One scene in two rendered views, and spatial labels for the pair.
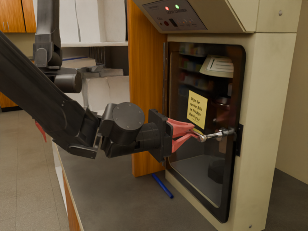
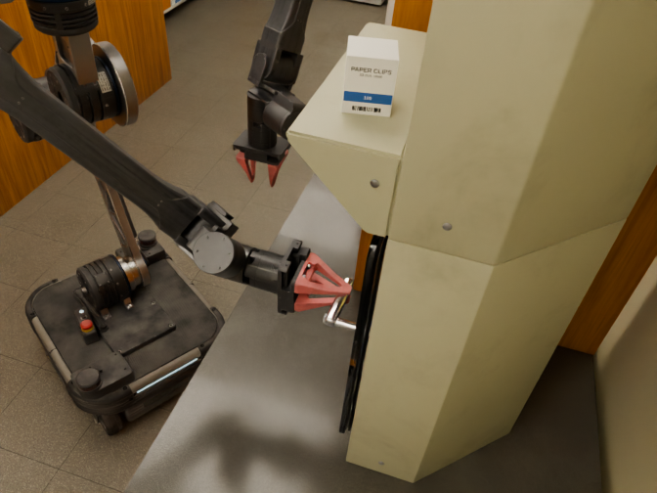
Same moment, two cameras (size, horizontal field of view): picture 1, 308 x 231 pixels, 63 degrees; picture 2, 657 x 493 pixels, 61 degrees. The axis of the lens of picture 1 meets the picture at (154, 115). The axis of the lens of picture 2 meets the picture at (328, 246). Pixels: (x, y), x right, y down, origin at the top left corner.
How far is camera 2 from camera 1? 0.57 m
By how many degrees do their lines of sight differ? 42
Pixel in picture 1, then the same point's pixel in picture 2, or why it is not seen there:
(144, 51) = not seen: hidden behind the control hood
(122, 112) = (207, 245)
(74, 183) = (277, 248)
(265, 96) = (411, 328)
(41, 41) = (267, 41)
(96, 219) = (249, 316)
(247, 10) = (367, 205)
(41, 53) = (259, 63)
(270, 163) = (423, 414)
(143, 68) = not seen: hidden behind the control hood
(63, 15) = not seen: outside the picture
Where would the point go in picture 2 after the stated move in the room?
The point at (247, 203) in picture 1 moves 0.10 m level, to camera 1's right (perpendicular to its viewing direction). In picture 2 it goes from (373, 434) to (429, 482)
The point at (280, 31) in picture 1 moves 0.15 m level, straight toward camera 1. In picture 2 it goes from (448, 252) to (308, 283)
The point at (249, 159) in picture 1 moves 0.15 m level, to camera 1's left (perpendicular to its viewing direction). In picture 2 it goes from (376, 387) to (298, 324)
